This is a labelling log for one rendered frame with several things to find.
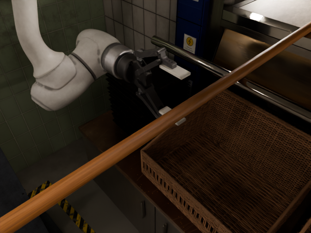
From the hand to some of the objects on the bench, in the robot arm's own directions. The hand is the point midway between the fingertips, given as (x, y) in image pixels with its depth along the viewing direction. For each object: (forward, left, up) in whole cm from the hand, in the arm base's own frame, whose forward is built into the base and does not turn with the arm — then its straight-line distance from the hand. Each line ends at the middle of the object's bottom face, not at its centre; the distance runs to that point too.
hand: (180, 98), depth 63 cm
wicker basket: (+4, +30, -61) cm, 68 cm away
